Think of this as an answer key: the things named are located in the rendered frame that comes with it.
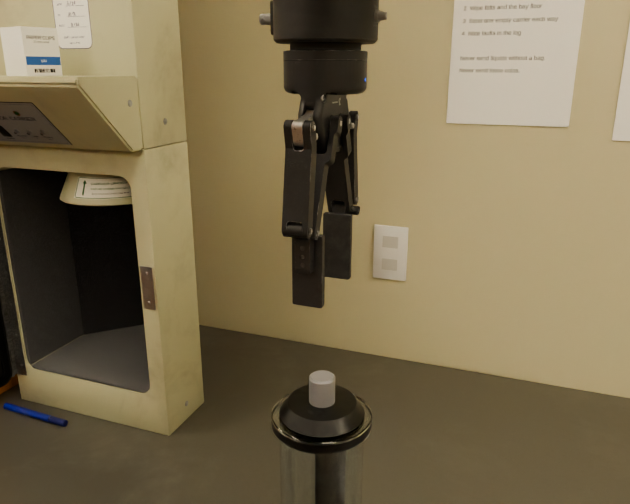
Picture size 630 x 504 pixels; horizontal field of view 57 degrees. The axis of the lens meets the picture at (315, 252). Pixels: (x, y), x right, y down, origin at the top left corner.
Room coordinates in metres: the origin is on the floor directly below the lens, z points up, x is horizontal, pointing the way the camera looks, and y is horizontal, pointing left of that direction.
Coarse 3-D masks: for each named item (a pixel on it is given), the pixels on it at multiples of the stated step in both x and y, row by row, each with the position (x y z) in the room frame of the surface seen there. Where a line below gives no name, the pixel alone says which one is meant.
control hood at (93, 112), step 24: (0, 96) 0.78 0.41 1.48; (24, 96) 0.76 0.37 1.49; (48, 96) 0.75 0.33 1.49; (72, 96) 0.74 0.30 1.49; (96, 96) 0.74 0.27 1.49; (120, 96) 0.79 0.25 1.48; (72, 120) 0.78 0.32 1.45; (96, 120) 0.76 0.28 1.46; (120, 120) 0.78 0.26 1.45; (24, 144) 0.86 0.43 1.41; (48, 144) 0.84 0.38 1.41; (72, 144) 0.83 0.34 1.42; (96, 144) 0.81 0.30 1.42; (120, 144) 0.79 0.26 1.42
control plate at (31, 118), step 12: (0, 108) 0.80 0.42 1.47; (12, 108) 0.79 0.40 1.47; (24, 108) 0.78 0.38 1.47; (36, 108) 0.78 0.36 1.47; (0, 120) 0.83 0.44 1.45; (12, 120) 0.82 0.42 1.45; (24, 120) 0.81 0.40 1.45; (36, 120) 0.80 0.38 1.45; (48, 120) 0.79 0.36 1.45; (12, 132) 0.84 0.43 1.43; (24, 132) 0.83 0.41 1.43; (36, 132) 0.83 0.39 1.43; (48, 132) 0.82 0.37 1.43; (60, 132) 0.81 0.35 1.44
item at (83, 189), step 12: (72, 180) 0.91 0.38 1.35; (84, 180) 0.90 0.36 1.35; (96, 180) 0.89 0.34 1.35; (108, 180) 0.89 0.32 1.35; (120, 180) 0.90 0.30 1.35; (72, 192) 0.90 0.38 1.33; (84, 192) 0.89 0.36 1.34; (96, 192) 0.88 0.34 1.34; (108, 192) 0.89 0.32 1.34; (120, 192) 0.89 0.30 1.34; (72, 204) 0.89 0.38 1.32; (84, 204) 0.88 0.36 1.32; (96, 204) 0.88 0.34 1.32; (108, 204) 0.88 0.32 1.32; (120, 204) 0.88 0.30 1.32
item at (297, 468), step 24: (288, 432) 0.51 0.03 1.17; (360, 432) 0.51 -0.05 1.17; (288, 456) 0.52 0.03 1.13; (312, 456) 0.50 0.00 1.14; (336, 456) 0.50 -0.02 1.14; (360, 456) 0.53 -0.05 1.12; (288, 480) 0.52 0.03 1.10; (312, 480) 0.50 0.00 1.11; (336, 480) 0.50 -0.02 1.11; (360, 480) 0.53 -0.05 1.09
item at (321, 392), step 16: (320, 384) 0.53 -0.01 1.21; (288, 400) 0.55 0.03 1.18; (304, 400) 0.55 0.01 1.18; (320, 400) 0.53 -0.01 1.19; (336, 400) 0.55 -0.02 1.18; (352, 400) 0.55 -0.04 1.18; (288, 416) 0.52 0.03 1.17; (304, 416) 0.52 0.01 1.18; (320, 416) 0.52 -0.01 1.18; (336, 416) 0.52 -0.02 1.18; (352, 416) 0.52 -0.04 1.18; (304, 432) 0.50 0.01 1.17; (320, 432) 0.50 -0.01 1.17; (336, 432) 0.50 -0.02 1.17
